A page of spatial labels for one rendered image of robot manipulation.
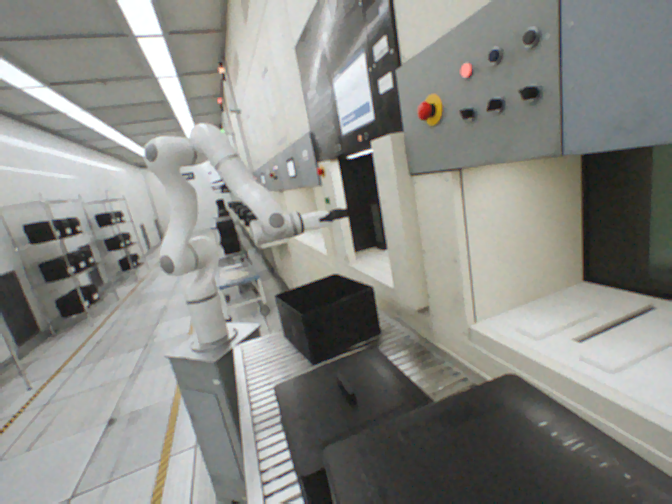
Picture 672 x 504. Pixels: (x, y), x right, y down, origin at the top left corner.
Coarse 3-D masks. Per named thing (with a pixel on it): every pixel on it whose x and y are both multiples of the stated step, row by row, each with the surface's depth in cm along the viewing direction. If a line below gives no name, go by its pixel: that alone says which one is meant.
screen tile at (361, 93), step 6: (354, 72) 109; (360, 72) 105; (354, 78) 110; (366, 84) 103; (360, 90) 108; (366, 90) 104; (354, 96) 113; (360, 96) 109; (366, 96) 105; (354, 102) 114
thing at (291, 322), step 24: (312, 288) 129; (336, 288) 135; (360, 288) 118; (288, 312) 110; (312, 312) 99; (336, 312) 104; (360, 312) 108; (288, 336) 119; (312, 336) 100; (336, 336) 105; (360, 336) 110; (312, 360) 102
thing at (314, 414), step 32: (288, 384) 78; (320, 384) 76; (352, 384) 74; (384, 384) 71; (416, 384) 70; (288, 416) 68; (320, 416) 66; (352, 416) 64; (384, 416) 63; (288, 448) 72; (320, 448) 58; (320, 480) 54
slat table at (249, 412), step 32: (384, 320) 123; (256, 352) 118; (288, 352) 113; (384, 352) 102; (416, 352) 99; (256, 384) 98; (448, 384) 82; (256, 416) 131; (256, 448) 75; (256, 480) 66; (288, 480) 65
